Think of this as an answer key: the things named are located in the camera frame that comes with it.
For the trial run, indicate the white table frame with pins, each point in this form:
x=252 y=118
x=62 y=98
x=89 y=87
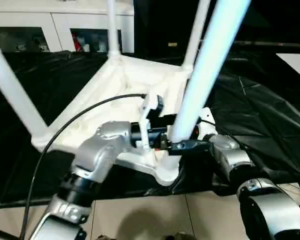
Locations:
x=102 y=100

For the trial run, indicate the black work mat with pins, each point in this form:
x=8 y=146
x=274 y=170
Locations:
x=252 y=112

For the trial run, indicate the white plastic table leg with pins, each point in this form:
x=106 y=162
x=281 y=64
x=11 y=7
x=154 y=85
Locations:
x=197 y=32
x=112 y=25
x=210 y=62
x=12 y=87

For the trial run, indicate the dark robot lower body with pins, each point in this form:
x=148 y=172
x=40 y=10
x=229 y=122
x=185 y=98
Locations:
x=103 y=237

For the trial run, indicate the black metal stand leg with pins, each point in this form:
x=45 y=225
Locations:
x=5 y=231

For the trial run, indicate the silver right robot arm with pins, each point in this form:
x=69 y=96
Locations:
x=230 y=152

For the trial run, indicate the white glass-door cabinet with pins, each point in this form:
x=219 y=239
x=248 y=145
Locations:
x=52 y=20

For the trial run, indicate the white flat board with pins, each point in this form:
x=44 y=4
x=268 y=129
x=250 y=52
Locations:
x=297 y=65

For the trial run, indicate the small tan label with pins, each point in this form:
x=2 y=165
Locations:
x=172 y=44

